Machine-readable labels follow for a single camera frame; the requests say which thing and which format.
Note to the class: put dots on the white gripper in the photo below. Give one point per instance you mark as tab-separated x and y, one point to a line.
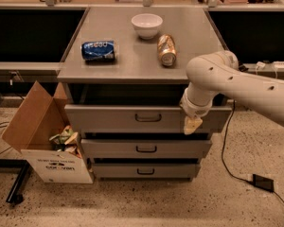
195	109

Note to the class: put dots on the grey top drawer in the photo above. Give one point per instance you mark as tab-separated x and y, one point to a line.
126	114

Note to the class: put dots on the grey drawer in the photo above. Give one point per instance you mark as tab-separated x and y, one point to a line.
126	114
148	169
146	145

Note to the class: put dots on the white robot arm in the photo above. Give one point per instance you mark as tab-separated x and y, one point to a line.
218	73

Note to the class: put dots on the grey drawer cabinet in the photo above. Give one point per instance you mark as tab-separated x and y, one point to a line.
136	69

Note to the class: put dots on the grey bottom drawer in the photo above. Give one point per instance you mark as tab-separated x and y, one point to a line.
148	169

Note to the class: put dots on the grey middle drawer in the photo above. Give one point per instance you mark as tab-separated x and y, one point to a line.
146	145

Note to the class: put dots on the gold soda can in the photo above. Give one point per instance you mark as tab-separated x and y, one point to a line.
166	50

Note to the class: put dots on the black power adapter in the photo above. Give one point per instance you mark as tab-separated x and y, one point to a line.
263	183

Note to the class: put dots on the white ceramic bowl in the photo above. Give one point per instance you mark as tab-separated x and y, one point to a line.
147	25

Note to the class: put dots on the blue pepsi can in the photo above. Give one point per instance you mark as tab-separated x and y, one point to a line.
98	51

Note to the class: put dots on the cardboard box with trash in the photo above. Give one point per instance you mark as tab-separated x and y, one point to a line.
39	117

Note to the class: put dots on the black metal floor stand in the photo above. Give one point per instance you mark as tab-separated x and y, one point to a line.
22	169

